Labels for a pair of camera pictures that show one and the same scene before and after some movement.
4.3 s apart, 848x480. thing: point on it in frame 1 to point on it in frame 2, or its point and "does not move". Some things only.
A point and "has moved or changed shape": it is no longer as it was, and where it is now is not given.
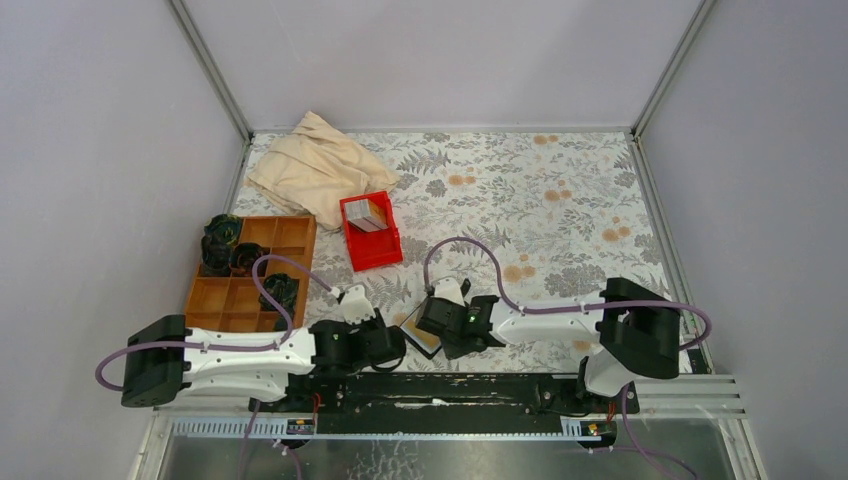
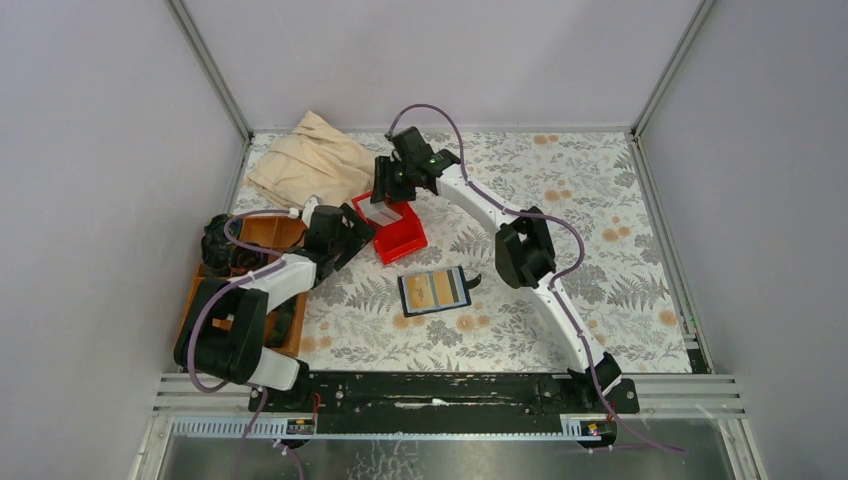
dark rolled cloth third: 243,257 does not move
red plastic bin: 371,230 has moved or changed shape
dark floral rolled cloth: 216,257 does not move
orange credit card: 429,341 to 421,291
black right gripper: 453,352 to 383,169
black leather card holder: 428,342 to 435,290
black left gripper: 374,324 to 358,236
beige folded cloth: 312,168 does not move
